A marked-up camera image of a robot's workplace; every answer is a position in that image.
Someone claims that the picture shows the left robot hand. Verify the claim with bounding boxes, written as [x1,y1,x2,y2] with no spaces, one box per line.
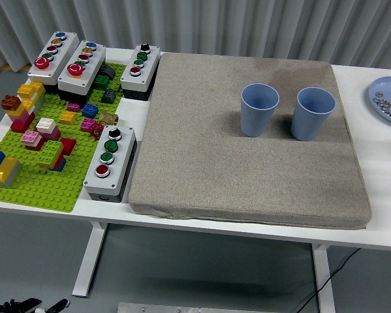
[0,297,71,313]

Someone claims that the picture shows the blue ribbed plastic cup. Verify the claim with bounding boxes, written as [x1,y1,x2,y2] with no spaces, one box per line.
[240,83,281,138]
[290,86,337,142]

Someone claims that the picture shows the white table leg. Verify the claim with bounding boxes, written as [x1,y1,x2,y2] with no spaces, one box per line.
[311,243,336,313]
[71,220,110,298]

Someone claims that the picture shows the green studded baseplate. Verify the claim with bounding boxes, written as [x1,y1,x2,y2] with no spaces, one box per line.
[0,61,128,213]

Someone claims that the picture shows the blue yellow grey brick stack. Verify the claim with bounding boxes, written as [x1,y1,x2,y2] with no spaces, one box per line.
[0,149,22,188]

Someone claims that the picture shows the green orange blue brick stack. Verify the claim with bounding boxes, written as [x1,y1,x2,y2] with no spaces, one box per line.
[37,140,67,173]

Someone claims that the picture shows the red toy brick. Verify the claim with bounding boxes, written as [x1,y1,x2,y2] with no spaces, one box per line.
[60,138,78,156]

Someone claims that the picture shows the four-button control box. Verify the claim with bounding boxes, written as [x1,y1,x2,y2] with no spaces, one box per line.
[83,125,139,203]
[120,43,161,101]

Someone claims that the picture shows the pink and red brick stack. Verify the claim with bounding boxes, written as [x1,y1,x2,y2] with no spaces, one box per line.
[21,130,45,151]

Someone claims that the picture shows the white and pink brick stack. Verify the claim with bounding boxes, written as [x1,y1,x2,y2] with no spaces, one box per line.
[36,117,62,141]

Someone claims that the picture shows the yellow toy brick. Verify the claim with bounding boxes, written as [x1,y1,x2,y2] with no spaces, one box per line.
[59,110,78,126]

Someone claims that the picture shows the yellow brown red brick tower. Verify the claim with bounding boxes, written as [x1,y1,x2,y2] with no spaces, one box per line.
[1,81,46,133]

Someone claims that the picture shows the brass pipe fitting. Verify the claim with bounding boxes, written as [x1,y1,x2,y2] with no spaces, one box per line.
[99,112,119,127]

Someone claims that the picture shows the blue toy brick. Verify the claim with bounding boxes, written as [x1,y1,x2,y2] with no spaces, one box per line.
[81,102,100,119]

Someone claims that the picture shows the grey-brown fabric mat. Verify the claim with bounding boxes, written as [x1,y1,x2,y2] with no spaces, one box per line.
[129,52,373,230]

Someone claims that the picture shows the dark green toy brick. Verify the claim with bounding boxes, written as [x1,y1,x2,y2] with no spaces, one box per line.
[94,74,110,91]

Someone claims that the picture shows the five-button control box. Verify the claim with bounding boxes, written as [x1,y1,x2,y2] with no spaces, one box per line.
[27,31,80,95]
[57,40,107,104]

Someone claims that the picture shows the white pleated curtain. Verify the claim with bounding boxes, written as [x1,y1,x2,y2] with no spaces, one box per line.
[0,0,391,70]

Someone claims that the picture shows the blue plate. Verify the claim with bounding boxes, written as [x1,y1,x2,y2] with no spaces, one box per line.
[368,76,391,127]

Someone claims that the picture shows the black floor cable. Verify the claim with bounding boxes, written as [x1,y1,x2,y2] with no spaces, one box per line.
[294,247,362,313]

